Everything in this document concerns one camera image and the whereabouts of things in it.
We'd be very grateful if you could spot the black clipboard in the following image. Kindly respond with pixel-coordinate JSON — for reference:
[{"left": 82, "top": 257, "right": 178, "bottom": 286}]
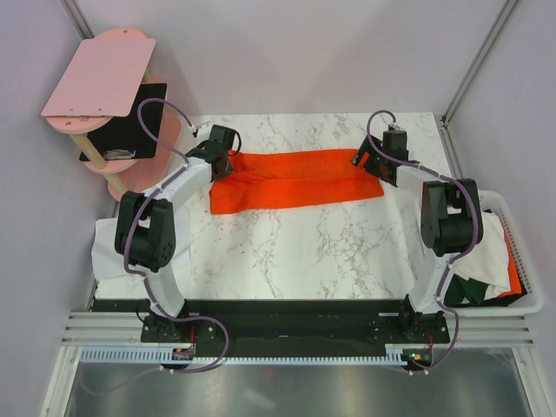
[{"left": 87, "top": 83, "right": 167, "bottom": 161}]

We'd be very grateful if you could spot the white cloth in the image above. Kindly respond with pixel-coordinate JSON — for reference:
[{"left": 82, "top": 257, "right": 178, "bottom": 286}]
[{"left": 91, "top": 207, "right": 191, "bottom": 281}]

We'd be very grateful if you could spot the pink wooden shelf stand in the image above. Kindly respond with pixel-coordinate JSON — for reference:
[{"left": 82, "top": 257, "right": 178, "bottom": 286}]
[{"left": 43, "top": 28, "right": 182, "bottom": 200}]

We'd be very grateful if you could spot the dark green t shirt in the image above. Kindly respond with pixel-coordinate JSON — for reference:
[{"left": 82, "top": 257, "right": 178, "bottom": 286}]
[{"left": 444, "top": 275, "right": 489, "bottom": 308}]

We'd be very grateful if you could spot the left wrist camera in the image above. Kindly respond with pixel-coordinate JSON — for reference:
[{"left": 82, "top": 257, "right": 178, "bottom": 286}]
[{"left": 189, "top": 122, "right": 211, "bottom": 138}]

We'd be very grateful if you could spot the orange t shirt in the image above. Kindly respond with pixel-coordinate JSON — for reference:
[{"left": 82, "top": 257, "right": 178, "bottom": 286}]
[{"left": 209, "top": 149, "right": 384, "bottom": 215}]

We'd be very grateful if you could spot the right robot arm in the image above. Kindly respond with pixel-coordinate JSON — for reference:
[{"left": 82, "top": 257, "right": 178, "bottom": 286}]
[{"left": 352, "top": 127, "right": 483, "bottom": 342}]

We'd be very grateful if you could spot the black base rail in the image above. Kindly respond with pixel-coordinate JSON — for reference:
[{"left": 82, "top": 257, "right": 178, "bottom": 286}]
[{"left": 92, "top": 299, "right": 450, "bottom": 357}]

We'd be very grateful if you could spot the pink clipboard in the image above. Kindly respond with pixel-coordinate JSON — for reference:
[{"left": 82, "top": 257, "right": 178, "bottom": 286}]
[{"left": 41, "top": 38, "right": 156, "bottom": 117}]

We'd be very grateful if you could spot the white laundry basket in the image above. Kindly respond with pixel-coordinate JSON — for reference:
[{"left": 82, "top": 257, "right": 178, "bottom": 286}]
[{"left": 456, "top": 190, "right": 543, "bottom": 317}]

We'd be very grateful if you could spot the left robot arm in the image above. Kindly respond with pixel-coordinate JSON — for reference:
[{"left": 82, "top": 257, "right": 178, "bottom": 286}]
[{"left": 114, "top": 124, "right": 242, "bottom": 341}]

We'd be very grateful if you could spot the white cable duct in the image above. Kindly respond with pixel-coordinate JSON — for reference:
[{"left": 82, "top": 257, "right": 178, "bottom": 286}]
[{"left": 79, "top": 347, "right": 407, "bottom": 366}]

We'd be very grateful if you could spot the white t shirt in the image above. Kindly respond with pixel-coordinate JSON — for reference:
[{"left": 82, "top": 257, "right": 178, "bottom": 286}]
[{"left": 453, "top": 212, "right": 511, "bottom": 299}]

